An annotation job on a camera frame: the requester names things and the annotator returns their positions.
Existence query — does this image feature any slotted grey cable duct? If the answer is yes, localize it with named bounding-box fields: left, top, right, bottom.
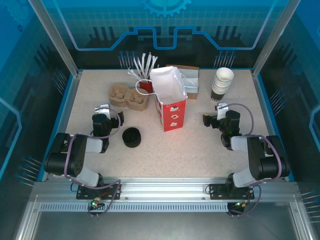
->
left=38, top=202, right=230, bottom=213

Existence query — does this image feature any paper cup stack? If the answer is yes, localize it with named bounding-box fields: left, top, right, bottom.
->
left=210, top=77, right=233, bottom=103

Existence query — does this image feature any bent white wrapped straw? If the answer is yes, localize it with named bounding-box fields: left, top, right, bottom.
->
left=127, top=66, right=141, bottom=81

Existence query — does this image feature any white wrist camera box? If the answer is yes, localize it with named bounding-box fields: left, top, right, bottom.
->
left=94, top=104, right=111, bottom=118
left=216, top=101, right=229, bottom=120

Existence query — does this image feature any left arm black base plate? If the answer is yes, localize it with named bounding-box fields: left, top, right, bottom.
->
left=76, top=183, right=123, bottom=201

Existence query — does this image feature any steel lower shelf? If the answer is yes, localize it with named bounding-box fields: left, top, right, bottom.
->
left=14, top=194, right=316, bottom=240

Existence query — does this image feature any aluminium mounting rail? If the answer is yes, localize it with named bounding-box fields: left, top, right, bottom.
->
left=33, top=176, right=300, bottom=204

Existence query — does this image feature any red white paper bag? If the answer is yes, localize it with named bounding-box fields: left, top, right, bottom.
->
left=135, top=66, right=200, bottom=133

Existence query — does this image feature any black cup lid stack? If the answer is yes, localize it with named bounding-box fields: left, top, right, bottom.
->
left=122, top=134, right=142, bottom=148

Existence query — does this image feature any brown cardboard napkin box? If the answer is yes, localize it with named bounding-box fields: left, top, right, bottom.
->
left=165, top=64, right=201, bottom=100

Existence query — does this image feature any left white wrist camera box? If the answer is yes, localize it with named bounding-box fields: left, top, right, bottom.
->
left=94, top=104, right=111, bottom=118

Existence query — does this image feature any red straw holder cup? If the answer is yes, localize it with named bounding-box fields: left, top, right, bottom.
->
left=139, top=78, right=154, bottom=93

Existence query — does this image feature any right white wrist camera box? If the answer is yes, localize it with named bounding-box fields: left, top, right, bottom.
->
left=216, top=101, right=229, bottom=120

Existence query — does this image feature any green lit connector board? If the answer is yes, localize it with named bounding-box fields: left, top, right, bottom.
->
left=90, top=198, right=105, bottom=210

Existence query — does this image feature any white napkin stack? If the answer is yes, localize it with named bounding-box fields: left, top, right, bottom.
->
left=179, top=68, right=200, bottom=89

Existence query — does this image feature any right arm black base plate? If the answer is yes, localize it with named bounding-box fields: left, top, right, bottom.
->
left=208, top=183, right=255, bottom=201

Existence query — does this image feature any aluminium frame post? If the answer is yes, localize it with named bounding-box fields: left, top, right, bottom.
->
left=27, top=0, right=83, bottom=79
left=251, top=0, right=295, bottom=79

